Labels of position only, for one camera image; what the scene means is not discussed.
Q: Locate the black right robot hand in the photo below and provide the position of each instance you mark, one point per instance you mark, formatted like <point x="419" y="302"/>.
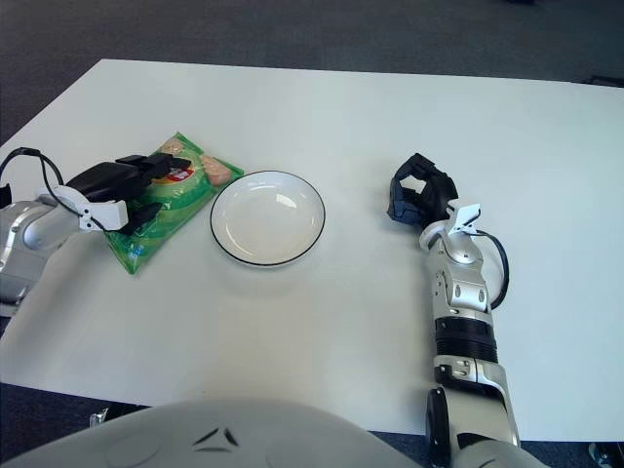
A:
<point x="436" y="197"/>

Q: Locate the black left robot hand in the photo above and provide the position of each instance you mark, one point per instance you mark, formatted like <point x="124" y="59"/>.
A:
<point x="107" y="183"/>

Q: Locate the green potato chips bag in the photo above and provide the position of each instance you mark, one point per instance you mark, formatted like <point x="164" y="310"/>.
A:
<point x="180" y="200"/>

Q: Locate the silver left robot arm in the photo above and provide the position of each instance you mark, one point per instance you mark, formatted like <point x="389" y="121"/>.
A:
<point x="29" y="229"/>

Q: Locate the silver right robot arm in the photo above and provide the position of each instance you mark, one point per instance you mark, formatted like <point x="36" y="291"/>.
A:
<point x="465" y="292"/>

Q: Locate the white plate with black rim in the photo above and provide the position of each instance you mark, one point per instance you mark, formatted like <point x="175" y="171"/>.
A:
<point x="268" y="219"/>

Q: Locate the black floor stand leg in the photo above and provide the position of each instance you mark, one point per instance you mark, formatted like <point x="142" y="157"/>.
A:
<point x="609" y="79"/>

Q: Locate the grey robot torso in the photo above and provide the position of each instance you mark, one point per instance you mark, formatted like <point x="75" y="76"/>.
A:
<point x="219" y="439"/>

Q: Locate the grey caster wheel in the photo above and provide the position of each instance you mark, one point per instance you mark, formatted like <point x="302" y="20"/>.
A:
<point x="600" y="452"/>

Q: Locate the shiny metal bracket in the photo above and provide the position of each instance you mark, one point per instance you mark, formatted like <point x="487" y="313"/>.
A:
<point x="99" y="417"/>

